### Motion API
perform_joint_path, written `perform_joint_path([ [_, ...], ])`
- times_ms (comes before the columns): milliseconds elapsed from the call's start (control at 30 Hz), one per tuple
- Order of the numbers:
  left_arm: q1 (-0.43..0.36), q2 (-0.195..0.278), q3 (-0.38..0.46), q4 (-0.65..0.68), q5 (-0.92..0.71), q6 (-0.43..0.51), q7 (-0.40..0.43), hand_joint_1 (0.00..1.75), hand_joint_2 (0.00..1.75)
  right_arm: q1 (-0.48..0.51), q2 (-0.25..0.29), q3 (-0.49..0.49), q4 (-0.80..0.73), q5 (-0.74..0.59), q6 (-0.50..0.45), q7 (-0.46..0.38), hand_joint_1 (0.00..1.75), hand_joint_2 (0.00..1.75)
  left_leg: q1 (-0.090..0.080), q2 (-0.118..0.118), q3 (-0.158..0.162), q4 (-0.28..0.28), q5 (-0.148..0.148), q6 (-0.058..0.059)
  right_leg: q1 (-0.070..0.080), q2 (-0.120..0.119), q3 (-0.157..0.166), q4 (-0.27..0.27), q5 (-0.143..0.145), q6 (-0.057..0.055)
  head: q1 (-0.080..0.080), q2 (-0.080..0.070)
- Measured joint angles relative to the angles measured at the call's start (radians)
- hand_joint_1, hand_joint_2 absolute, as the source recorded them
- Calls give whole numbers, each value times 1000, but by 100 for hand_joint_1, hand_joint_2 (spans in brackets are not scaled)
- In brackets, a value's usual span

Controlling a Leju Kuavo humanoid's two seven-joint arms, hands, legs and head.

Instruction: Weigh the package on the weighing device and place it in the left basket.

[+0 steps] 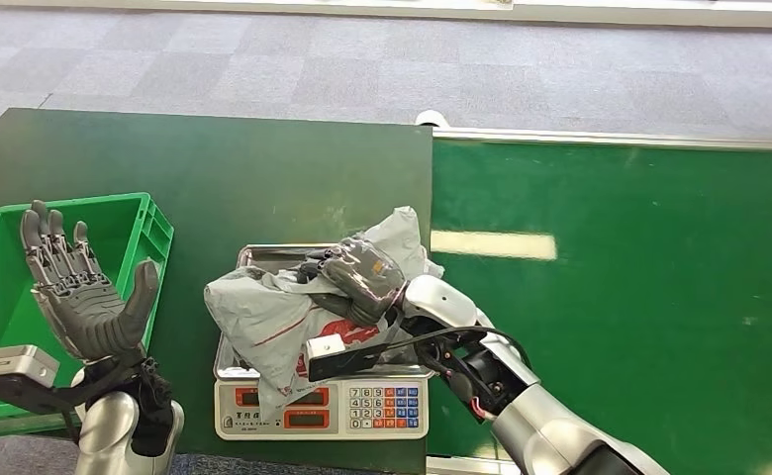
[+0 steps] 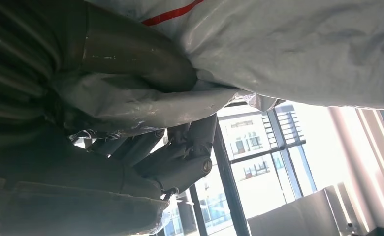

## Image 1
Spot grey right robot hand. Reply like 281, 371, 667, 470
296, 237, 409, 330

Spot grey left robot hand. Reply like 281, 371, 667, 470
20, 199, 161, 366

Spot grey plastic mailer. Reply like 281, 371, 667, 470
203, 205, 447, 425

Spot white electronic scale, steel tray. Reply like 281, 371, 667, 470
212, 242, 437, 441

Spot white round roller cap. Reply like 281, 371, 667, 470
415, 110, 452, 130

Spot green conveyor belt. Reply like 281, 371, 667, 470
427, 139, 772, 475

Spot white baseboard strip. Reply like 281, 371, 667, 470
0, 0, 772, 32

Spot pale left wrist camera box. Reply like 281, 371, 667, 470
0, 344, 102, 416

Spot silver conveyor side rail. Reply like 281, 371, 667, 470
425, 455, 525, 475
433, 128, 772, 154

